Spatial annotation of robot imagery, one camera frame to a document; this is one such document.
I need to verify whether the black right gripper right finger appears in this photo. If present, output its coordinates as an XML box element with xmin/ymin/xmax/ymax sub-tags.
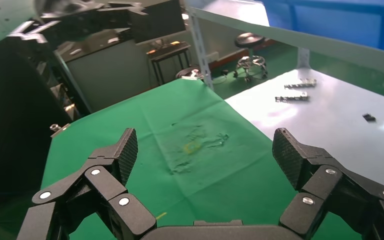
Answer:
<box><xmin>272</xmin><ymin>128</ymin><xmax>384</xmax><ymax>240</ymax></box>

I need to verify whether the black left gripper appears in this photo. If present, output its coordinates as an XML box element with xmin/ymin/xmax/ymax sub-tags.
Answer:
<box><xmin>8</xmin><ymin>0</ymin><xmax>149</xmax><ymax>46</ymax></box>

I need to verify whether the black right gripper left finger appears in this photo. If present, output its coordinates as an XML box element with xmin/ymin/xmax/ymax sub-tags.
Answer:
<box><xmin>17</xmin><ymin>128</ymin><xmax>157</xmax><ymax>240</ymax></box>

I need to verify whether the silver binder clip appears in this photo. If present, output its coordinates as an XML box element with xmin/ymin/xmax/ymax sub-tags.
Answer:
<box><xmin>180</xmin><ymin>70</ymin><xmax>203</xmax><ymax>81</ymax></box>
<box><xmin>49</xmin><ymin>123</ymin><xmax>71</xmax><ymax>137</ymax></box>

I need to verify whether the green table cloth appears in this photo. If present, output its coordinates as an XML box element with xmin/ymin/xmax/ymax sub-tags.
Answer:
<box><xmin>41</xmin><ymin>77</ymin><xmax>362</xmax><ymax>240</ymax></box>

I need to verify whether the notched metal strip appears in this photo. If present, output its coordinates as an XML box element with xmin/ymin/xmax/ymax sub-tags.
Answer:
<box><xmin>274</xmin><ymin>92</ymin><xmax>311</xmax><ymax>104</ymax></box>
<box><xmin>284</xmin><ymin>78</ymin><xmax>317</xmax><ymax>90</ymax></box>

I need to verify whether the black metal side table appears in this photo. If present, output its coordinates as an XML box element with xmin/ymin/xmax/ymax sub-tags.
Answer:
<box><xmin>147</xmin><ymin>42</ymin><xmax>193</xmax><ymax>86</ymax></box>

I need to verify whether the black cabinet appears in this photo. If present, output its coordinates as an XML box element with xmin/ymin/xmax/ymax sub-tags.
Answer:
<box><xmin>0</xmin><ymin>38</ymin><xmax>92</xmax><ymax>206</ymax></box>

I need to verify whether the black round disc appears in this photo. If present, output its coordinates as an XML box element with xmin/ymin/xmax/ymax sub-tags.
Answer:
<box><xmin>175</xmin><ymin>66</ymin><xmax>201</xmax><ymax>80</ymax></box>

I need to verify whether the grey metal shelf rack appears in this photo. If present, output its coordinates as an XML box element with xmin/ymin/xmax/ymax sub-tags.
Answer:
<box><xmin>182</xmin><ymin>0</ymin><xmax>384</xmax><ymax>90</ymax></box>

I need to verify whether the black stool with chrome base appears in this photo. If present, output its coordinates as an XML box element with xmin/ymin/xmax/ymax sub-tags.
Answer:
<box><xmin>233</xmin><ymin>32</ymin><xmax>268</xmax><ymax>83</ymax></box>

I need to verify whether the blue plastic bin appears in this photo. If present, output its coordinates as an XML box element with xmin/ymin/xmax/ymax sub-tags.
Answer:
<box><xmin>261</xmin><ymin>0</ymin><xmax>384</xmax><ymax>56</ymax></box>

